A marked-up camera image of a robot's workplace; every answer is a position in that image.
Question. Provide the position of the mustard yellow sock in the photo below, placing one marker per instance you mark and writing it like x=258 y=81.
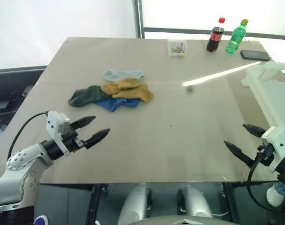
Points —
x=133 y=90

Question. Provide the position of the black table leg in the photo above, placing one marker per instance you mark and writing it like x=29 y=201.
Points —
x=228 y=201
x=93 y=204

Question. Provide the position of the black smartphone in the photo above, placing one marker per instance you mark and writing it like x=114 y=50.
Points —
x=255 y=55

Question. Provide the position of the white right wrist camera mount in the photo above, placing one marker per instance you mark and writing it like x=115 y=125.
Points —
x=279 y=143

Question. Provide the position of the dark side bench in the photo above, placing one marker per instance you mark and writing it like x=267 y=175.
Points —
x=13 y=82

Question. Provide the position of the dark green sock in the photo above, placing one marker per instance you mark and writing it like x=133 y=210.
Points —
x=86 y=96

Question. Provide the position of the grey window frame rail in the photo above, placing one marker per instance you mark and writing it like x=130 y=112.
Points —
x=215 y=31

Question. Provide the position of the white shoe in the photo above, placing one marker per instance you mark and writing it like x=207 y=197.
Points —
x=274 y=197

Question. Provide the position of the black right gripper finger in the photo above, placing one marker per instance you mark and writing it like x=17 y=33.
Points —
x=239 y=153
x=255 y=130

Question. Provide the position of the green bottle with yellow cap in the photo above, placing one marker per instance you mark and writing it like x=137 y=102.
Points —
x=235 y=39

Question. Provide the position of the clear plastic box with pins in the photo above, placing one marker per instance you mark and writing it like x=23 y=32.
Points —
x=177 y=48

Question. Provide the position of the silver rounded robot leg shell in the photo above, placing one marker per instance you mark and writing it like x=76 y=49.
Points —
x=135 y=204
x=195 y=202

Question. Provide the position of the purple shoe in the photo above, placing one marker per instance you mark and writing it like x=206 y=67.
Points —
x=40 y=220

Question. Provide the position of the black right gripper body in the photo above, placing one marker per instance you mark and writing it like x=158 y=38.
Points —
x=265 y=157

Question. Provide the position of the blue sock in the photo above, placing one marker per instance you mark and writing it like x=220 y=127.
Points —
x=116 y=104

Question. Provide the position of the cola bottle with red cap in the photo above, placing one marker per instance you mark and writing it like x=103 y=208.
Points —
x=215 y=37

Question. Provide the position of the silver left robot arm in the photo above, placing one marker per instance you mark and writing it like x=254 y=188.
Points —
x=17 y=164

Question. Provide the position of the pale grey-blue sock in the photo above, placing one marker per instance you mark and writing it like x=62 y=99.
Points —
x=118 y=74

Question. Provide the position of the blue plaid trouser leg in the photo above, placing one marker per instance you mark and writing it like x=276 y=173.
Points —
x=282 y=188

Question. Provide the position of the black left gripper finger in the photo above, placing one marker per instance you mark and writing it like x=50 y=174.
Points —
x=96 y=138
x=83 y=121

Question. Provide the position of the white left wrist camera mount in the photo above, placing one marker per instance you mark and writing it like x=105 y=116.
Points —
x=55 y=124

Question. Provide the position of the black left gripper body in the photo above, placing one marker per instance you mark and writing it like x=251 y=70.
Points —
x=70 y=140

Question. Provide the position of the white plastic bin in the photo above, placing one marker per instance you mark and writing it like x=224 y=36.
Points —
x=271 y=98

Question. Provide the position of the grey window frame post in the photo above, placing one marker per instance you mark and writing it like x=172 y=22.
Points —
x=138 y=18

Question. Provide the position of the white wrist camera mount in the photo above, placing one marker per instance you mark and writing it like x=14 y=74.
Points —
x=279 y=143
x=55 y=124

